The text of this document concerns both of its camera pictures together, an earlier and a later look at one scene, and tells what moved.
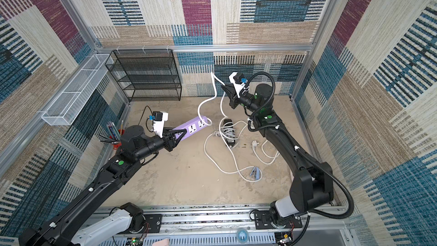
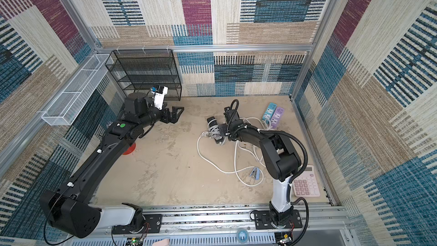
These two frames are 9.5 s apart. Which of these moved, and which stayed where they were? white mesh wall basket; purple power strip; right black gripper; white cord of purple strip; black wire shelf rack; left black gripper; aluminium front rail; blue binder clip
Moved: white cord of purple strip; left black gripper; purple power strip; right black gripper
Stayed: black wire shelf rack; aluminium front rail; blue binder clip; white mesh wall basket
